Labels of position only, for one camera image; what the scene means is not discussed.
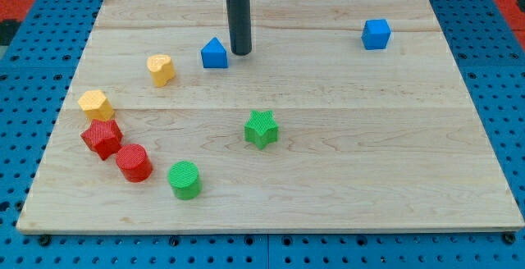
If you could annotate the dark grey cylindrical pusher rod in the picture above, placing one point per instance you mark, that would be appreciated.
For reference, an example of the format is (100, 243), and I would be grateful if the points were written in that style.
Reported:
(239, 21)

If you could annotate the blue triangle block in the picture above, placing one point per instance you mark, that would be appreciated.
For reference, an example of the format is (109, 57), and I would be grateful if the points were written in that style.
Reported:
(214, 55)

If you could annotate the yellow heart block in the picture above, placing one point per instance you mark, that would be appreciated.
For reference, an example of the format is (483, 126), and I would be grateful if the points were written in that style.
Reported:
(161, 69)

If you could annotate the green star block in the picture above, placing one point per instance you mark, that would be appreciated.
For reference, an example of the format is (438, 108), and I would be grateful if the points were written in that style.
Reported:
(261, 129)

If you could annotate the blue cube block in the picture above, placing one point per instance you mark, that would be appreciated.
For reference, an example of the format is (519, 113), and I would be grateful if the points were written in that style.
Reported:
(376, 34)

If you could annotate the light wooden board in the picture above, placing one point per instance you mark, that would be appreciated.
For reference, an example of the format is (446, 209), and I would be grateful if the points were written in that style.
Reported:
(370, 141)

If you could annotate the yellow hexagon block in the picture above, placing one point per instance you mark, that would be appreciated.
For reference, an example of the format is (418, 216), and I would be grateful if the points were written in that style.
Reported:
(96, 105)

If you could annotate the green cylinder block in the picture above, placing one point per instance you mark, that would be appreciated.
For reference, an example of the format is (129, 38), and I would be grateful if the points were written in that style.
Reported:
(184, 179)

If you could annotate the red cylinder block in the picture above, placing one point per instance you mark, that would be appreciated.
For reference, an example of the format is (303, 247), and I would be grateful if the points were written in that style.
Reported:
(134, 163)

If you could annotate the red star block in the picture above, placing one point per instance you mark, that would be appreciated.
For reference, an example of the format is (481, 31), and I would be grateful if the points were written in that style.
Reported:
(103, 138)

